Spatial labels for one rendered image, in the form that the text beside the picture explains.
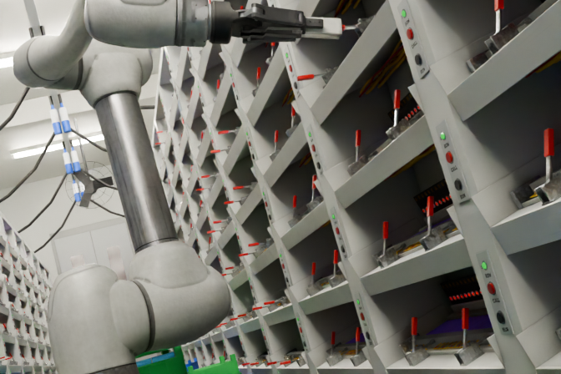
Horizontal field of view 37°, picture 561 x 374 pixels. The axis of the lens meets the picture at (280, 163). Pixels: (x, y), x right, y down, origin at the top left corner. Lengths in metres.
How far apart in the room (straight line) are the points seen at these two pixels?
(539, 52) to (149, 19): 0.69
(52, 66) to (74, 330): 0.55
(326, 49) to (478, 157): 0.82
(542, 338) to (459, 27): 0.46
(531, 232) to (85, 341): 0.92
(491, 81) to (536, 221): 0.19
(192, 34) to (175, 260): 0.56
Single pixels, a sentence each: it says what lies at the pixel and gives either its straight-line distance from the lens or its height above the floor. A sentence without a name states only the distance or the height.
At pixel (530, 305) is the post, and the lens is 1.24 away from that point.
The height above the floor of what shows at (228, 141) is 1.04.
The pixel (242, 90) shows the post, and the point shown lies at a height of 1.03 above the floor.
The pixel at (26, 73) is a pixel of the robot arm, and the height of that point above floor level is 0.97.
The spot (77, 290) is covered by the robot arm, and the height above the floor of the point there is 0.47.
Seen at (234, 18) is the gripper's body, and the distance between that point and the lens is 1.47.
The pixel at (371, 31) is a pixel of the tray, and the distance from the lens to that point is 1.48.
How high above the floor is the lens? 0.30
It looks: 10 degrees up
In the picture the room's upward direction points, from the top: 16 degrees counter-clockwise
